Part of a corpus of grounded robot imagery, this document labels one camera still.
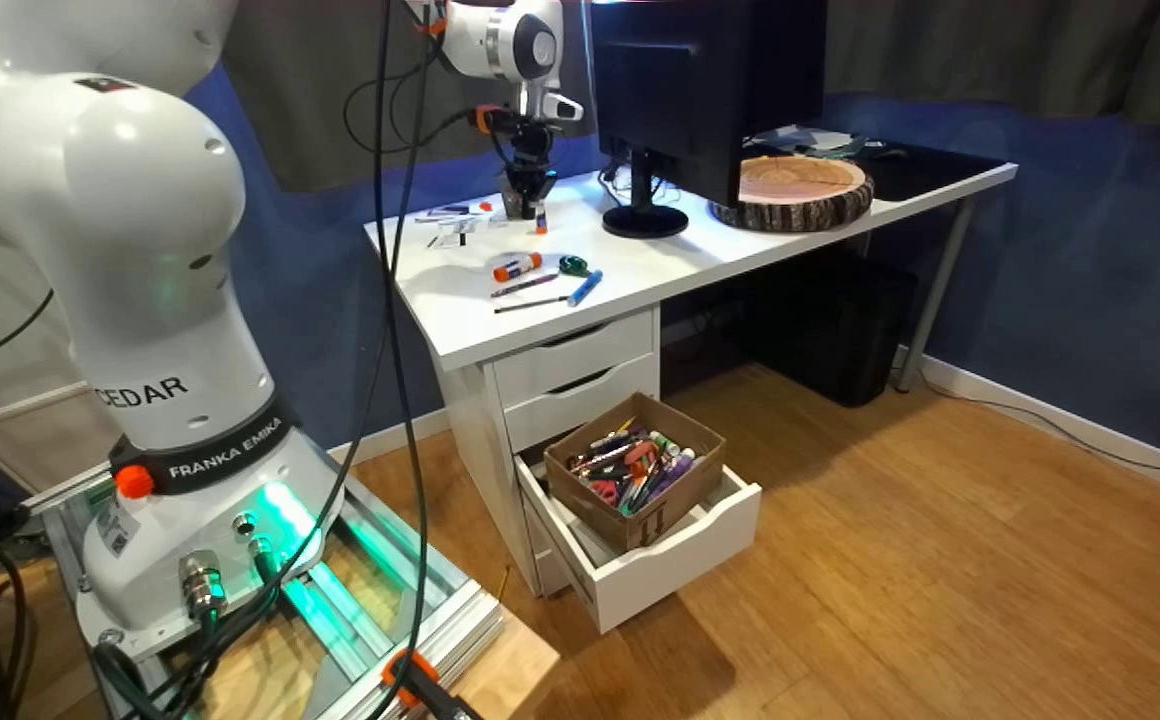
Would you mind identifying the dark grey curtain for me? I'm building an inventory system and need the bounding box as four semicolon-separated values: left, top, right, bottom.
217;0;605;202
823;0;1160;133

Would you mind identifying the cardboard box of markers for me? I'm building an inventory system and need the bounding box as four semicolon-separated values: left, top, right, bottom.
539;388;731;560

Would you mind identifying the black pen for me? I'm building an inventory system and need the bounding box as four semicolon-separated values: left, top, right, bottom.
487;292;577;321

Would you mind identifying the white drawer cabinet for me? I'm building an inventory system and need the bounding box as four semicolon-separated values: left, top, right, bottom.
437;304;672;599

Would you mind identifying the blue marker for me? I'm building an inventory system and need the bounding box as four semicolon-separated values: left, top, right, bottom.
565;268;608;312

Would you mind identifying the white open drawer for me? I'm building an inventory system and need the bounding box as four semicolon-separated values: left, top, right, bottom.
513;445;768;642

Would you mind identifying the white desk leg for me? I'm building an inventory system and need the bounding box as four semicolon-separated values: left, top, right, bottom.
886;195;983;401

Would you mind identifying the clear plastic packet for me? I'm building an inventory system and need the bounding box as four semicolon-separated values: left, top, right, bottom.
415;208;480;257

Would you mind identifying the black bin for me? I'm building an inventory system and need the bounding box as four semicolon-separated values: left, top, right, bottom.
735;244;919;413

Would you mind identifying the black computer monitor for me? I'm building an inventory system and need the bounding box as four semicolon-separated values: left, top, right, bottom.
586;0;832;244

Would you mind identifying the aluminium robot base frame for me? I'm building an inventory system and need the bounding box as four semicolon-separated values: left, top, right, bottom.
35;445;565;720

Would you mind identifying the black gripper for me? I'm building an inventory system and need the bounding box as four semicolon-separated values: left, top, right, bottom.
487;110;565;224

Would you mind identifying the purple pen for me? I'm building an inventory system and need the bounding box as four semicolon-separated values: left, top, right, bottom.
487;268;565;301

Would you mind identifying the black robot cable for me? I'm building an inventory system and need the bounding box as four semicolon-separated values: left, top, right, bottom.
315;0;440;720

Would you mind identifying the black desk mat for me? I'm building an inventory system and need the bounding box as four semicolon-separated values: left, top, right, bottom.
850;140;1019;205

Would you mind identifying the round wooden slab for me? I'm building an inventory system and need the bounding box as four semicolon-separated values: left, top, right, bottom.
708;151;878;236

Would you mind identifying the orange clamp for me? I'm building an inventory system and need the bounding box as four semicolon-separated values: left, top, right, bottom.
380;646;482;720

